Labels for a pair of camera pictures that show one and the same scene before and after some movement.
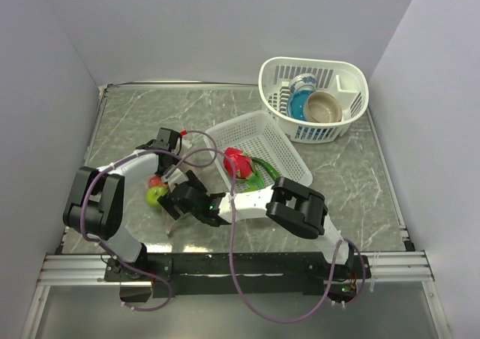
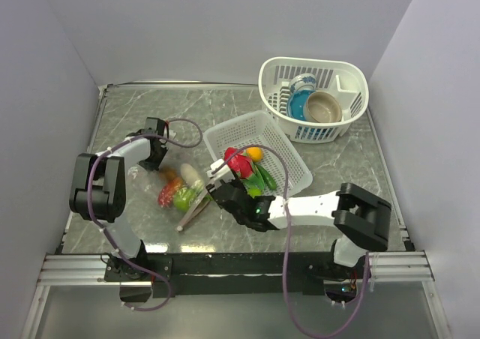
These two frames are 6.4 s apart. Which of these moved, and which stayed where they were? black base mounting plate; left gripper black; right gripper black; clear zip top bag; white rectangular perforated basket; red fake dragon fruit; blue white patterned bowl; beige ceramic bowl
Moved: clear zip top bag; left gripper black; right gripper black
Stayed: black base mounting plate; red fake dragon fruit; beige ceramic bowl; white rectangular perforated basket; blue white patterned bowl
